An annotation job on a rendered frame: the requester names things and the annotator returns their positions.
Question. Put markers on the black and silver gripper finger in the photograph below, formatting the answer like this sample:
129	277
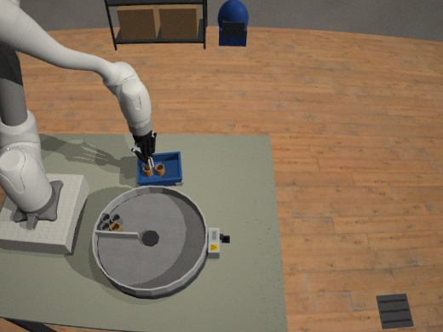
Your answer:
143	156
151	147

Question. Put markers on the blue square tray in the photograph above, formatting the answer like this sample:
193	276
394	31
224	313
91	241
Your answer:
172	176

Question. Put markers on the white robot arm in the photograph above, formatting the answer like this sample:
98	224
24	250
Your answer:
22	175

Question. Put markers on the grey round turning table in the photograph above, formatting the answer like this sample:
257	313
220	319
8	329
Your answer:
163	238

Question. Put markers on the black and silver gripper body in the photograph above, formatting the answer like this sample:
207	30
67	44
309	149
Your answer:
140	139

